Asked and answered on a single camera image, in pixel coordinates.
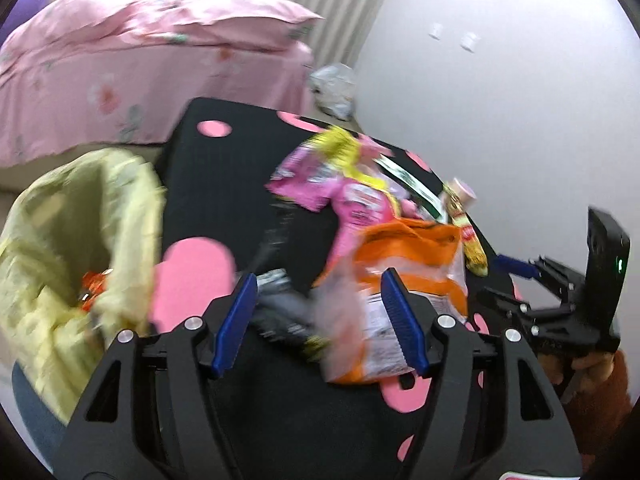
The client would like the pink floral blanket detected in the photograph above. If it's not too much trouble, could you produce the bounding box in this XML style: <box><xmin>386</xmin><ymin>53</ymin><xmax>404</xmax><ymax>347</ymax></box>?
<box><xmin>0</xmin><ymin>0</ymin><xmax>326</xmax><ymax>166</ymax></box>

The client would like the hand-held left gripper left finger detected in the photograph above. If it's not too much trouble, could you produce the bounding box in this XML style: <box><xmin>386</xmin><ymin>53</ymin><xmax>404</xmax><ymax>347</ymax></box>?
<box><xmin>52</xmin><ymin>272</ymin><xmax>261</xmax><ymax>480</ymax></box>

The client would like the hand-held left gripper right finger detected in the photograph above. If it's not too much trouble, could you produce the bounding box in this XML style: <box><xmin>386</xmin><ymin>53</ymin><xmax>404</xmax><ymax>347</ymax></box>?
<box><xmin>381</xmin><ymin>267</ymin><xmax>583</xmax><ymax>480</ymax></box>

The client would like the person's right forearm orange sleeve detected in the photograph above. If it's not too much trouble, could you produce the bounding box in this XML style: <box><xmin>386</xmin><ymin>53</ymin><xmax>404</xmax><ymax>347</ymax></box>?
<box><xmin>565</xmin><ymin>360</ymin><xmax>633</xmax><ymax>466</ymax></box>

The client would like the pink cup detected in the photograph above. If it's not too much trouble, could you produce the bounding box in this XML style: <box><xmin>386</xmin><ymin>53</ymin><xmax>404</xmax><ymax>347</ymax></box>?
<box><xmin>442</xmin><ymin>176</ymin><xmax>478</xmax><ymax>216</ymax></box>

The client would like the orange snack bag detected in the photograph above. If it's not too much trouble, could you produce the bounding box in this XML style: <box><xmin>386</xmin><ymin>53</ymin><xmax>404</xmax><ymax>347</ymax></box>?
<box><xmin>312</xmin><ymin>217</ymin><xmax>471</xmax><ymax>386</ymax></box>

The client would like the yellow snack packet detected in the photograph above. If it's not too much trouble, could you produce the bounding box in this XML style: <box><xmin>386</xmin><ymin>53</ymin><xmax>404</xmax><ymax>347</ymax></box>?
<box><xmin>307</xmin><ymin>125</ymin><xmax>396</xmax><ymax>196</ymax></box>

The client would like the purple pillow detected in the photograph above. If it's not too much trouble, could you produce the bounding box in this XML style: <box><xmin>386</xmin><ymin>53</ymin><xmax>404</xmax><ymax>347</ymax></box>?
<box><xmin>9</xmin><ymin>0</ymin><xmax>53</xmax><ymax>28</ymax></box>

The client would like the orange wrapper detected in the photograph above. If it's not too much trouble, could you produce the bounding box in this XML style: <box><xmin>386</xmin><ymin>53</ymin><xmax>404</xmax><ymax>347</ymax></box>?
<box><xmin>80</xmin><ymin>270</ymin><xmax>116</xmax><ymax>311</ymax></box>

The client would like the white plastic bag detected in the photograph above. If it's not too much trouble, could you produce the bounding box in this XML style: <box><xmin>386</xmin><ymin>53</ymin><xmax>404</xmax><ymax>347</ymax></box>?
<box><xmin>309</xmin><ymin>62</ymin><xmax>357</xmax><ymax>120</ymax></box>

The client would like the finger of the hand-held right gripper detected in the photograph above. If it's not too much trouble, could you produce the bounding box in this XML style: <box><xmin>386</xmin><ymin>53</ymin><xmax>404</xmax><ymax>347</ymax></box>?
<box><xmin>475</xmin><ymin>287</ymin><xmax>538</xmax><ymax>331</ymax></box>
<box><xmin>492</xmin><ymin>254</ymin><xmax>581</xmax><ymax>301</ymax></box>

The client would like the person's right hand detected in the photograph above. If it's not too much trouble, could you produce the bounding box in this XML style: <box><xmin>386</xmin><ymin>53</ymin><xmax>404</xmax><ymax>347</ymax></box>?
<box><xmin>539</xmin><ymin>350</ymin><xmax>618</xmax><ymax>389</ymax></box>

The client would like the green and white packet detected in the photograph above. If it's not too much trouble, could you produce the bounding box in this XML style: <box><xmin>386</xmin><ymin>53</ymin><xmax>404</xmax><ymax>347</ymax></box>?
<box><xmin>375</xmin><ymin>152</ymin><xmax>448</xmax><ymax>223</ymax></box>

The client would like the yellow and red stick packet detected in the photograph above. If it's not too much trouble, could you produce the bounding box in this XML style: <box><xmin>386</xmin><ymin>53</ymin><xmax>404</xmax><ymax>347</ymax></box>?
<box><xmin>447</xmin><ymin>200</ymin><xmax>490</xmax><ymax>277</ymax></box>

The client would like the black mat with pink shapes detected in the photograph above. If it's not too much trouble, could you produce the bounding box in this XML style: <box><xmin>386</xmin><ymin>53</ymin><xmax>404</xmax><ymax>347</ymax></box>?
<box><xmin>145</xmin><ymin>96</ymin><xmax>531</xmax><ymax>480</ymax></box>

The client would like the pink snack packet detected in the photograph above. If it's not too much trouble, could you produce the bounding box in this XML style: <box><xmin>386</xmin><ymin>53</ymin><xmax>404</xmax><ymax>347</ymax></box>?
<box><xmin>267</xmin><ymin>142</ymin><xmax>351</xmax><ymax>213</ymax></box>
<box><xmin>327</xmin><ymin>180</ymin><xmax>416</xmax><ymax>271</ymax></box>

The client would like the black and grey packet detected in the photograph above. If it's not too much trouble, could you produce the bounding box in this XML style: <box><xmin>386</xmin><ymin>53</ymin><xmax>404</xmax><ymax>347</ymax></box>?
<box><xmin>250</xmin><ymin>227</ymin><xmax>331</xmax><ymax>361</ymax></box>

